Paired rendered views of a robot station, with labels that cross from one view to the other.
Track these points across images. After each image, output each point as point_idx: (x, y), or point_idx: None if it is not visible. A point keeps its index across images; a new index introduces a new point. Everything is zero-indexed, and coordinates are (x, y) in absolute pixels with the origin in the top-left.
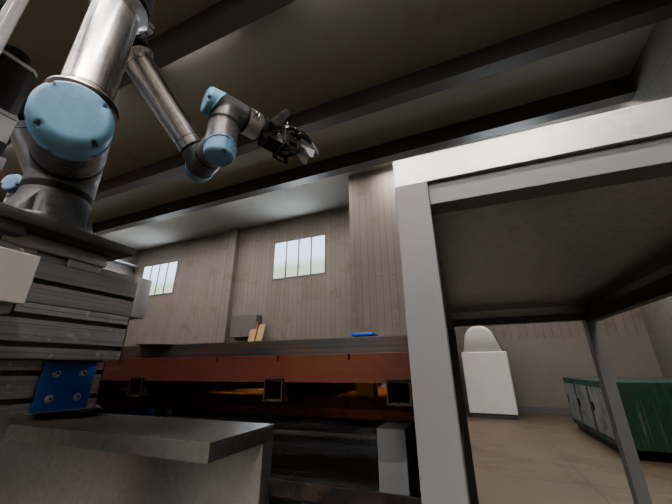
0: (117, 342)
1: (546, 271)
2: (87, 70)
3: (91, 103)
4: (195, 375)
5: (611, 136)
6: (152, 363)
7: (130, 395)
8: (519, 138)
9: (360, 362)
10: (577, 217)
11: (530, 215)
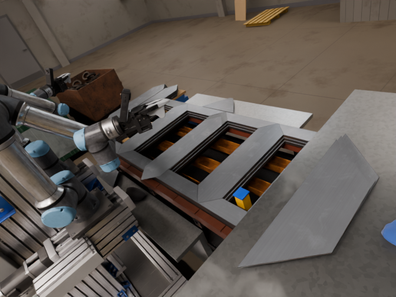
0: (133, 219)
1: (372, 195)
2: (39, 197)
3: (58, 214)
4: (169, 200)
5: None
6: (151, 186)
7: (151, 192)
8: None
9: (225, 236)
10: (309, 279)
11: (275, 273)
